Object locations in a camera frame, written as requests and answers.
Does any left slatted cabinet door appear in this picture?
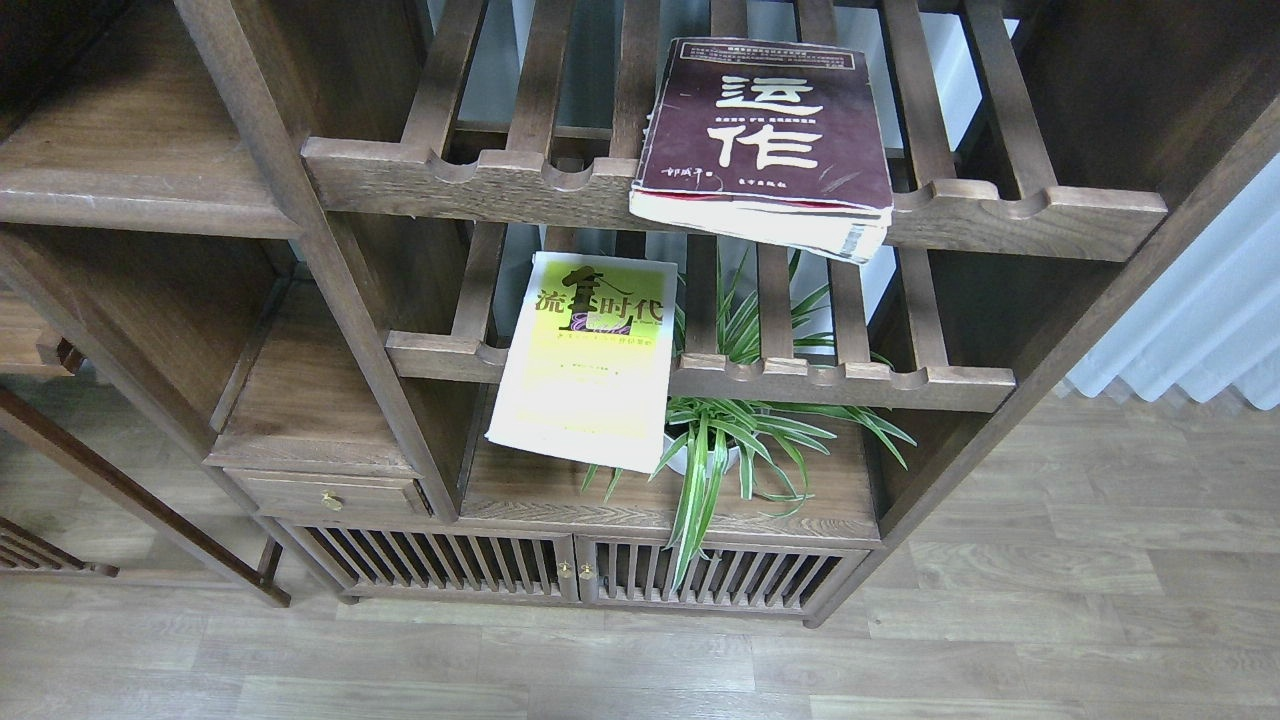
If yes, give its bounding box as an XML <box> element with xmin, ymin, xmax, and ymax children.
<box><xmin>284</xmin><ymin>520</ymin><xmax>580</xmax><ymax>605</ymax></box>

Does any slatted cabinet door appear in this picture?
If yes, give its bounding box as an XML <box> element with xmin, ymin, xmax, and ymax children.
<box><xmin>573</xmin><ymin>536</ymin><xmax>867</xmax><ymax>615</ymax></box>
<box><xmin>284</xmin><ymin>520</ymin><xmax>580</xmax><ymax>605</ymax></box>

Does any right slatted cabinet door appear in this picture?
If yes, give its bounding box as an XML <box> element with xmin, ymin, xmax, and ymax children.
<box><xmin>573</xmin><ymin>536</ymin><xmax>867</xmax><ymax>615</ymax></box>

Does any white plant pot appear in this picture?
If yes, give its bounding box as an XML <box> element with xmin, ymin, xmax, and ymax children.
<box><xmin>663</xmin><ymin>436</ymin><xmax>740</xmax><ymax>477</ymax></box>

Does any yellow white book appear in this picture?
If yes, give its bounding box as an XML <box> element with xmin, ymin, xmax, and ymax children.
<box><xmin>486</xmin><ymin>251</ymin><xmax>678</xmax><ymax>473</ymax></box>

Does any white curtain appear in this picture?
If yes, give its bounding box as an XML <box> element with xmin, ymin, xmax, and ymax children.
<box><xmin>1065</xmin><ymin>158</ymin><xmax>1279</xmax><ymax>411</ymax></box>

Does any wooden drawer brass knob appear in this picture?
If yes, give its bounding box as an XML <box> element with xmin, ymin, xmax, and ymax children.
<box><xmin>225</xmin><ymin>468</ymin><xmax>430</xmax><ymax>518</ymax></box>

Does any dark wooden bookshelf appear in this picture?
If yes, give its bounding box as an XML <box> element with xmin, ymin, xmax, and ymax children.
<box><xmin>3</xmin><ymin>1</ymin><xmax>1277</xmax><ymax>626</ymax></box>

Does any green spider plant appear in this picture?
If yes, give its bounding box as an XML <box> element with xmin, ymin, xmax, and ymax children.
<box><xmin>582</xmin><ymin>249</ymin><xmax>918</xmax><ymax>593</ymax></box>

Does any maroon thick book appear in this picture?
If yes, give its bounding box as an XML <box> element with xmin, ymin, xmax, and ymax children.
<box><xmin>628</xmin><ymin>37</ymin><xmax>893</xmax><ymax>264</ymax></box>

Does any dark wooden side furniture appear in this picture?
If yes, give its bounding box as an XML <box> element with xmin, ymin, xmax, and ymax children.
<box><xmin>1</xmin><ymin>284</ymin><xmax>291</xmax><ymax>607</ymax></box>

